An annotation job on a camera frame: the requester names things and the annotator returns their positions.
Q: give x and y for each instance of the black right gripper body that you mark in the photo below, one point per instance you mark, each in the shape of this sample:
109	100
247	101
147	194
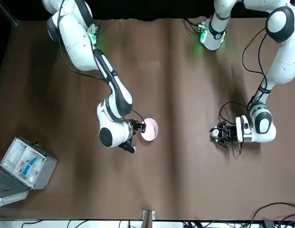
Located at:
137	127

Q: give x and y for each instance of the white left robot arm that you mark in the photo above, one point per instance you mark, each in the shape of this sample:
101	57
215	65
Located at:
280	59

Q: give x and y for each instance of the white gauze packet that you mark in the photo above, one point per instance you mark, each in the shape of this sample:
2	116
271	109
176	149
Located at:
15	152

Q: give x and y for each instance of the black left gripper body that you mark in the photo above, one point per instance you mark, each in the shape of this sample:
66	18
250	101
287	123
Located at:
231	134

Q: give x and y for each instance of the white vitamin bottle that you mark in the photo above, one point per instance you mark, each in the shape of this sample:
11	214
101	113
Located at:
214	133

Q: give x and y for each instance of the aluminium frame post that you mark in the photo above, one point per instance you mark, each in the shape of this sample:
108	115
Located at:
148	218

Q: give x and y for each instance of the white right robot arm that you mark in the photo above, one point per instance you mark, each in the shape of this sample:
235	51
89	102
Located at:
76	42

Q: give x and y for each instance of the silver metal case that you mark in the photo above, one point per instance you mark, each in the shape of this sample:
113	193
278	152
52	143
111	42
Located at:
40	175

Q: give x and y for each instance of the blue white medicine packet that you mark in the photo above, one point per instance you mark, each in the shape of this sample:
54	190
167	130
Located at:
31	166

